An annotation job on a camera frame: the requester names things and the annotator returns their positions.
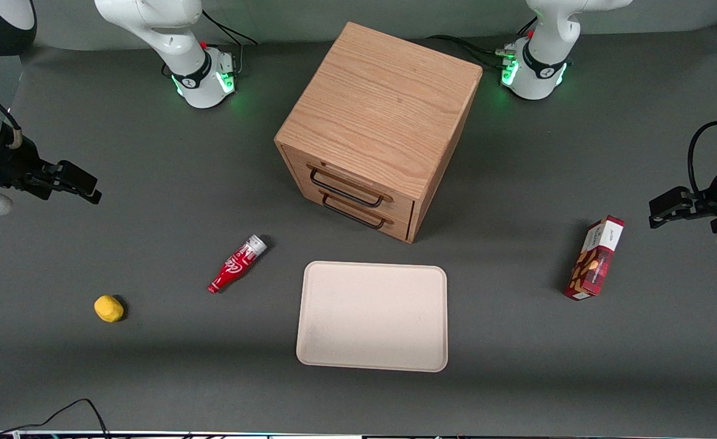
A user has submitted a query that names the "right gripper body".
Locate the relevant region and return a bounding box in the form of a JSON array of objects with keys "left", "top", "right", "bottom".
[{"left": 0, "top": 137, "right": 62, "bottom": 218}]

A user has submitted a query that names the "black wire drawer handle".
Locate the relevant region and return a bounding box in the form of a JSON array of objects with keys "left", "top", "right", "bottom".
[
  {"left": 321, "top": 194, "right": 388, "bottom": 230},
  {"left": 309, "top": 166, "right": 386, "bottom": 209}
]

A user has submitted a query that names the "wooden drawer with box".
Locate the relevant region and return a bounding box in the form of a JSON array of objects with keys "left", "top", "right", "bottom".
[{"left": 282, "top": 145, "right": 416, "bottom": 221}]

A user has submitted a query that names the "wooden drawer cabinet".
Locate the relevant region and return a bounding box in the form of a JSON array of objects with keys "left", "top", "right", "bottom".
[{"left": 274, "top": 22, "right": 483, "bottom": 244}]

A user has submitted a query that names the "red cookie box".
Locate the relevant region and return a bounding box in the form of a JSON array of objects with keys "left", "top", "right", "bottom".
[{"left": 563, "top": 215, "right": 626, "bottom": 301}]

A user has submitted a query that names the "yellow round toy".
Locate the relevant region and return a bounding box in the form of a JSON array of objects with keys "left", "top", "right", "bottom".
[{"left": 94, "top": 295, "right": 125, "bottom": 323}]

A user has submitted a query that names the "red cola bottle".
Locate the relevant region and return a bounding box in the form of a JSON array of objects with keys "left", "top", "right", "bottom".
[{"left": 207, "top": 234, "right": 268, "bottom": 294}]

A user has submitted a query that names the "beige plastic tray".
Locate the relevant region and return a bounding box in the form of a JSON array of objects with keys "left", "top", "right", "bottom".
[{"left": 296, "top": 261, "right": 449, "bottom": 373}]

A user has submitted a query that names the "black right arm base cable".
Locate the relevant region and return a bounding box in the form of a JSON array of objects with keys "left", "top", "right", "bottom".
[{"left": 161, "top": 9, "right": 259, "bottom": 79}]

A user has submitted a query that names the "black arm base cable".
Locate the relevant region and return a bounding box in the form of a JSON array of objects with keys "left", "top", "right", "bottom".
[
  {"left": 161, "top": 9, "right": 259, "bottom": 79},
  {"left": 426, "top": 17, "right": 539, "bottom": 69}
]

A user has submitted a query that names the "black cable on table edge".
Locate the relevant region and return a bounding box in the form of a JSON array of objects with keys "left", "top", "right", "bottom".
[{"left": 0, "top": 384, "right": 112, "bottom": 439}]

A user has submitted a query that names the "black left arm base cable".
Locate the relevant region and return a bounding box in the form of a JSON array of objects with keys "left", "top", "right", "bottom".
[{"left": 426, "top": 17, "right": 539, "bottom": 69}]

